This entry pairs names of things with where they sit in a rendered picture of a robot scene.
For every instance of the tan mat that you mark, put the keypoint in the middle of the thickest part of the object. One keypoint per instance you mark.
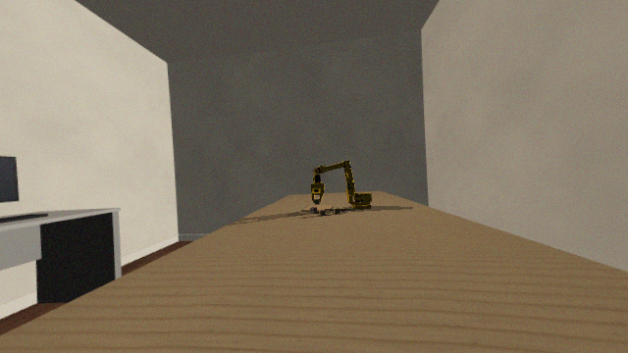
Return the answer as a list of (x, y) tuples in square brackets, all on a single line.
[(326, 207)]

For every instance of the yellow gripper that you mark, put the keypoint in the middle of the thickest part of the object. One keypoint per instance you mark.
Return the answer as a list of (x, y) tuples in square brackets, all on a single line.
[(319, 191)]

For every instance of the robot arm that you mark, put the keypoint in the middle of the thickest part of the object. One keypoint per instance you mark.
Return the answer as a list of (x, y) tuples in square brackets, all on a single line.
[(362, 199)]

